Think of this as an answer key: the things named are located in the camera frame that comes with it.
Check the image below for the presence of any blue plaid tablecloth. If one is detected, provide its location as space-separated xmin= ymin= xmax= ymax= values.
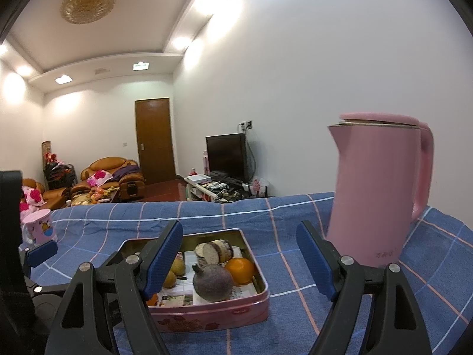
xmin=18 ymin=191 xmax=473 ymax=355

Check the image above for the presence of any cluttered coffee table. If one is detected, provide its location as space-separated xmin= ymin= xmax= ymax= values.
xmin=70 ymin=187 xmax=121 ymax=207

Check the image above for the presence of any white television stand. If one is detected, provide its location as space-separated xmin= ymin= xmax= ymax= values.
xmin=184 ymin=175 xmax=259 ymax=203

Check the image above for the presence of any purple blanket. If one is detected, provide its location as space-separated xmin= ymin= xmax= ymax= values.
xmin=111 ymin=165 xmax=143 ymax=183

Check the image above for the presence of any pink electric kettle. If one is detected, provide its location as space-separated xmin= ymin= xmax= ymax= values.
xmin=325 ymin=112 xmax=435 ymax=269

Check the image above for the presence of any pink cartoon mug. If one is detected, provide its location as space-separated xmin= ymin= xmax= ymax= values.
xmin=21 ymin=209 xmax=58 ymax=246

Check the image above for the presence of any pink flower decoration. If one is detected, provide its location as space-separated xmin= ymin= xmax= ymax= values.
xmin=250 ymin=177 xmax=268 ymax=196

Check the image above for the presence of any pink tin box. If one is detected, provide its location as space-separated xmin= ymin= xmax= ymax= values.
xmin=120 ymin=229 xmax=270 ymax=333

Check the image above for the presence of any black flat television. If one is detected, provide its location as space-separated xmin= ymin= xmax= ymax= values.
xmin=206 ymin=133 xmax=249 ymax=183

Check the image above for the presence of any printed paper liner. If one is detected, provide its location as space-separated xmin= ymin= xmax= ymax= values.
xmin=159 ymin=249 xmax=259 ymax=307

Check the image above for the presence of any round crystal ceiling lamp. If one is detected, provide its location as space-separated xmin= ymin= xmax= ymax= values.
xmin=61 ymin=0 xmax=117 ymax=26

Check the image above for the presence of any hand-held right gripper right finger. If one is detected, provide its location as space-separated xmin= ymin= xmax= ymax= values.
xmin=296 ymin=220 xmax=433 ymax=355

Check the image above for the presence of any brown wooden door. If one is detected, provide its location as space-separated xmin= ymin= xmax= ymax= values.
xmin=135 ymin=98 xmax=176 ymax=185

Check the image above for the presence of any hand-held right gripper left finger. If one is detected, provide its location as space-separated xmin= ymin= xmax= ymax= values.
xmin=44 ymin=219 xmax=184 ymax=355

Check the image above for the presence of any black rack with clothes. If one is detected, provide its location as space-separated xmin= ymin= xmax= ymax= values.
xmin=43 ymin=161 xmax=76 ymax=191

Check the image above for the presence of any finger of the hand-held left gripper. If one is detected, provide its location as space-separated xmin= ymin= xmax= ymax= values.
xmin=22 ymin=241 xmax=59 ymax=278

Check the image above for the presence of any brown leather armchair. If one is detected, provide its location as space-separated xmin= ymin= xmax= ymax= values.
xmin=71 ymin=157 xmax=145 ymax=202

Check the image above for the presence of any pink floral pillow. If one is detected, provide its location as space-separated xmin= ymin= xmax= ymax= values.
xmin=88 ymin=170 xmax=112 ymax=187
xmin=22 ymin=187 xmax=45 ymax=206

